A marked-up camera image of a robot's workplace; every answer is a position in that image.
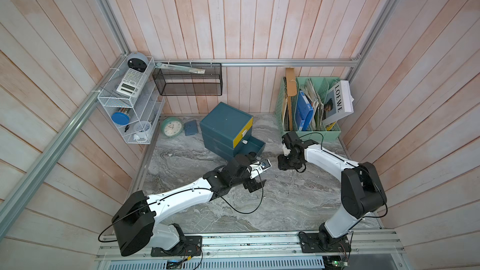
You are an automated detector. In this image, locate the teal bottom drawer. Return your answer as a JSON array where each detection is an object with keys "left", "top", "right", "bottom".
[{"left": 234, "top": 136, "right": 266, "bottom": 157}]

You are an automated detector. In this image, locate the yellow top drawer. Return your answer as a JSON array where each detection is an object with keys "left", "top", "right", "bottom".
[{"left": 233, "top": 117, "right": 253, "bottom": 148}]

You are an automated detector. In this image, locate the teal drawer cabinet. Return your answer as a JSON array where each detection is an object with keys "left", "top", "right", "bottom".
[{"left": 200, "top": 102, "right": 253, "bottom": 161}]

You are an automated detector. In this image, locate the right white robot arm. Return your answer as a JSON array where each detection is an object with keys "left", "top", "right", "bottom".
[{"left": 277, "top": 131, "right": 387, "bottom": 253}]

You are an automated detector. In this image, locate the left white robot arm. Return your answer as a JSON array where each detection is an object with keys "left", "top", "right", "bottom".
[{"left": 110, "top": 152, "right": 271, "bottom": 257}]

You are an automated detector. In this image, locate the green file organizer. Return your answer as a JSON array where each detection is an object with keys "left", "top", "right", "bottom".
[{"left": 274, "top": 77, "right": 341, "bottom": 143}]

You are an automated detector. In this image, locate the blue folder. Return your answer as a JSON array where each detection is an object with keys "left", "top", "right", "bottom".
[{"left": 295, "top": 91, "right": 314, "bottom": 131}]

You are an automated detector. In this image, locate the white Loewe book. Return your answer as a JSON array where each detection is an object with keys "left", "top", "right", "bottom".
[{"left": 322, "top": 80, "right": 354, "bottom": 127}]

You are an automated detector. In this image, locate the small blue notebook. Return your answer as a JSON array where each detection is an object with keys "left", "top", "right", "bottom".
[{"left": 184, "top": 119, "right": 198, "bottom": 136}]

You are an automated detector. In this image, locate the green round alarm clock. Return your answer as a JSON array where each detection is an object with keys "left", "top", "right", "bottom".
[{"left": 161, "top": 117, "right": 184, "bottom": 138}]

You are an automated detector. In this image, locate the white mug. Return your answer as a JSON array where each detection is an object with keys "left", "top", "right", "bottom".
[{"left": 133, "top": 121, "right": 152, "bottom": 142}]

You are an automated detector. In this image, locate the black mesh basket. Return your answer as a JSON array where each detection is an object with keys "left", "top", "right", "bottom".
[{"left": 152, "top": 62, "right": 223, "bottom": 96}]

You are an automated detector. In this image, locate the white ruler strip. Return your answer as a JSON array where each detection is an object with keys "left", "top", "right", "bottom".
[{"left": 155, "top": 62, "right": 206, "bottom": 75}]

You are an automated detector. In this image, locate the blue round lid jar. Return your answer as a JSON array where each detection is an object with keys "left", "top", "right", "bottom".
[{"left": 111, "top": 107, "right": 131, "bottom": 126}]

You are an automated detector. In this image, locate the white calculator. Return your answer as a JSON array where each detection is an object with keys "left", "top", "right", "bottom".
[{"left": 116, "top": 68, "right": 147, "bottom": 98}]

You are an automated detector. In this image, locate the grey round speaker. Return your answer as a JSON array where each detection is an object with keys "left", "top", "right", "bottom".
[{"left": 127, "top": 52, "right": 149, "bottom": 73}]

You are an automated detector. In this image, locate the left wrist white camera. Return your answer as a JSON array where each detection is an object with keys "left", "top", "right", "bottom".
[{"left": 249, "top": 159, "right": 271, "bottom": 179}]

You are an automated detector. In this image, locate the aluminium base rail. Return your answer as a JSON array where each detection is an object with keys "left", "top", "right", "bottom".
[{"left": 93, "top": 229, "right": 412, "bottom": 270}]

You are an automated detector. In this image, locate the white wire shelf rack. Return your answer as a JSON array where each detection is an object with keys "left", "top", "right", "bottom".
[{"left": 97, "top": 55, "right": 165, "bottom": 145}]

